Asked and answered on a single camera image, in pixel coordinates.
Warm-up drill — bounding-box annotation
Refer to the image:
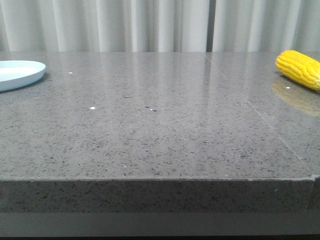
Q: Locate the yellow corn cob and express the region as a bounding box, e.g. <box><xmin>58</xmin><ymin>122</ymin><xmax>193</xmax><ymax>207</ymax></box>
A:
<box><xmin>275</xmin><ymin>50</ymin><xmax>320</xmax><ymax>91</ymax></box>

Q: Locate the light blue round plate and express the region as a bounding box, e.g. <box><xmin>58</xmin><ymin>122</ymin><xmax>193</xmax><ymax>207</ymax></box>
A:
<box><xmin>0</xmin><ymin>60</ymin><xmax>46</xmax><ymax>92</ymax></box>

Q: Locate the grey pleated curtain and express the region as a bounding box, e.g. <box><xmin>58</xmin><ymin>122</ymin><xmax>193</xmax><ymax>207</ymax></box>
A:
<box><xmin>0</xmin><ymin>0</ymin><xmax>320</xmax><ymax>52</ymax></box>

